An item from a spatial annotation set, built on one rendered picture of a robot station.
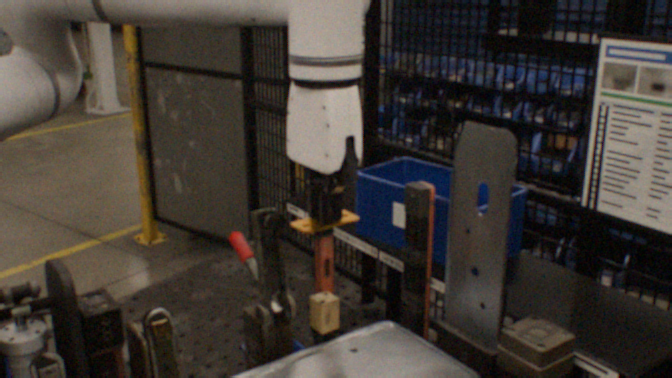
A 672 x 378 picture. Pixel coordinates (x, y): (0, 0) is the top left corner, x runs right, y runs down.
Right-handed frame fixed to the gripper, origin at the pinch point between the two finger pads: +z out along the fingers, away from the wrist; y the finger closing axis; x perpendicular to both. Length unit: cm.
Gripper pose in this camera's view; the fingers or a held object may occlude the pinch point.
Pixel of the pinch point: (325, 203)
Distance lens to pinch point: 84.8
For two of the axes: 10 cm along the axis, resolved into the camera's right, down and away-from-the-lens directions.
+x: 8.1, -1.8, 5.6
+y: 5.9, 2.6, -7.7
